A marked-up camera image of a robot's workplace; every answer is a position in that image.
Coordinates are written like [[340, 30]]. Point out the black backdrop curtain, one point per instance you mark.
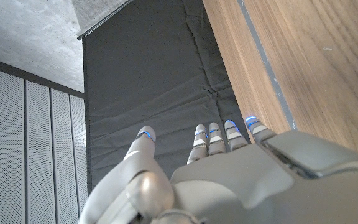
[[154, 77]]

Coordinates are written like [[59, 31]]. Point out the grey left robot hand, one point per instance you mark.
[[244, 186]]

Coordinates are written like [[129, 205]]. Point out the wooden panel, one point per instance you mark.
[[266, 65]]

